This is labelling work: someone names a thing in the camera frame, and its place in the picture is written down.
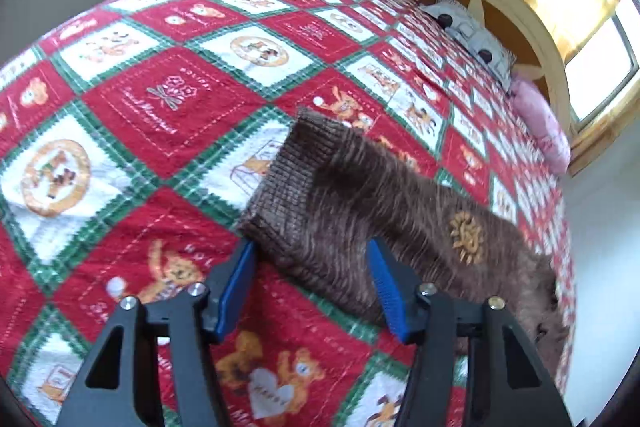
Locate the cream wooden headboard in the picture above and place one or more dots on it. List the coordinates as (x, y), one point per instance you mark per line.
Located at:
(519, 29)

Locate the grey white patterned pillow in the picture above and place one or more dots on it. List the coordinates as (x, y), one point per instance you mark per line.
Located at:
(464, 27)

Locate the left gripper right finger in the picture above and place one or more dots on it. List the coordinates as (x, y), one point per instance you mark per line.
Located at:
(507, 383)

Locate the red patchwork bedspread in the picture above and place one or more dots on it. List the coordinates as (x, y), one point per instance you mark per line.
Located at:
(133, 135)

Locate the brown knitted sweater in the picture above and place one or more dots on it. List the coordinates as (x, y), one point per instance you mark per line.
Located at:
(330, 189)

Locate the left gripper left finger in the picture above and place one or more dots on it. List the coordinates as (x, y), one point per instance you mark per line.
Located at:
(119, 382)

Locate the pink pillow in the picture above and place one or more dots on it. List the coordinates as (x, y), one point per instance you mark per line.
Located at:
(542, 124)

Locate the centre window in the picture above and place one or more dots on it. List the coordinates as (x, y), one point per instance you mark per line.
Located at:
(605, 66)

